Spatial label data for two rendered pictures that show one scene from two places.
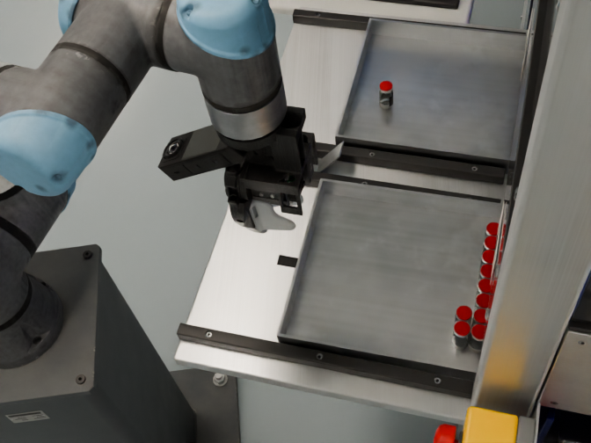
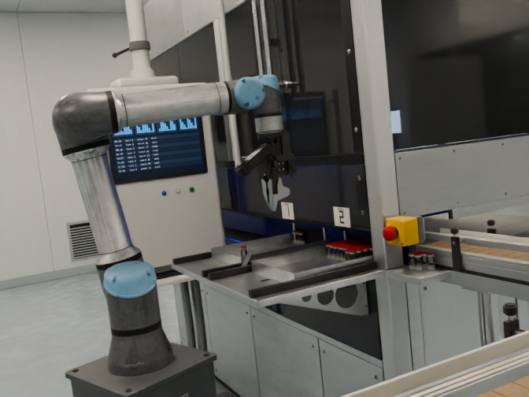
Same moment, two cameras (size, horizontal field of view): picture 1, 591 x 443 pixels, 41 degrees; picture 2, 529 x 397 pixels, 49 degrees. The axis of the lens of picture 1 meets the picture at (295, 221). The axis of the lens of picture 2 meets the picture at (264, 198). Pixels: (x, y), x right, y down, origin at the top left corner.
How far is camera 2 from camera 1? 1.48 m
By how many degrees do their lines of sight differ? 65
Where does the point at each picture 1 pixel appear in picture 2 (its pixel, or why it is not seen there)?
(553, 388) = (401, 200)
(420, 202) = (294, 258)
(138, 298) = not seen: outside the picture
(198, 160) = (257, 154)
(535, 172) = (370, 72)
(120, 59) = not seen: hidden behind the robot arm
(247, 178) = (277, 155)
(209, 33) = (271, 79)
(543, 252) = (379, 108)
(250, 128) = (279, 123)
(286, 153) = (286, 142)
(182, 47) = not seen: hidden behind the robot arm
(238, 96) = (277, 106)
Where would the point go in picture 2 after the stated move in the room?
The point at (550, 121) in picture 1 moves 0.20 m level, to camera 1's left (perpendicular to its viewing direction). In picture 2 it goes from (368, 52) to (329, 47)
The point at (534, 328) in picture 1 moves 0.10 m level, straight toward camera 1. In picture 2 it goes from (386, 155) to (405, 154)
